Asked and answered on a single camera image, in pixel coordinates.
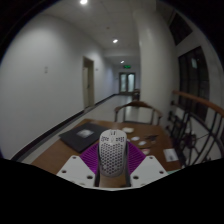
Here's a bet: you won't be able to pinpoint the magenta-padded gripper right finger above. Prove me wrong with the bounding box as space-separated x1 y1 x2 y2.
125 141 170 189

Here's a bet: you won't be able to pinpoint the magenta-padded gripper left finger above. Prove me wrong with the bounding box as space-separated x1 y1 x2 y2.
56 142 101 188

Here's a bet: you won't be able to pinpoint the white honeycomb computer mouse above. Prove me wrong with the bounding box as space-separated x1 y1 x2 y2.
97 128 129 178

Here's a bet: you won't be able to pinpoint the white paper card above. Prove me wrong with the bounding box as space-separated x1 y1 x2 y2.
162 147 180 164

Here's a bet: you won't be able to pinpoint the small dark object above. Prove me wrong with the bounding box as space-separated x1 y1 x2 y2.
144 133 160 141

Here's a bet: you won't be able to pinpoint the white round dish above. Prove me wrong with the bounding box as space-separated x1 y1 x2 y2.
121 126 135 134

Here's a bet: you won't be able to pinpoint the wooden armchair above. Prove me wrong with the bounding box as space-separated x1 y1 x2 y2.
113 100 165 127

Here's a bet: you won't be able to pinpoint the wooden handrail with metal balusters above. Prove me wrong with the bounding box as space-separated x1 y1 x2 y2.
165 88 224 168

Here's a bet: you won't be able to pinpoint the side doorway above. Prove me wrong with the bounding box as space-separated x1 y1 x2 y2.
82 56 96 109

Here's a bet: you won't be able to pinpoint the glass double door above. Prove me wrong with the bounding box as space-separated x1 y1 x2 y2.
118 71 137 94

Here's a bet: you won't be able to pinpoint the dark framed window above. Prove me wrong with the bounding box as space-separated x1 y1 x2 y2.
177 46 211 122

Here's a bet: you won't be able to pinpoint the ceiling lights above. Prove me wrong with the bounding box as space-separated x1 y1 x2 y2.
79 0 126 65

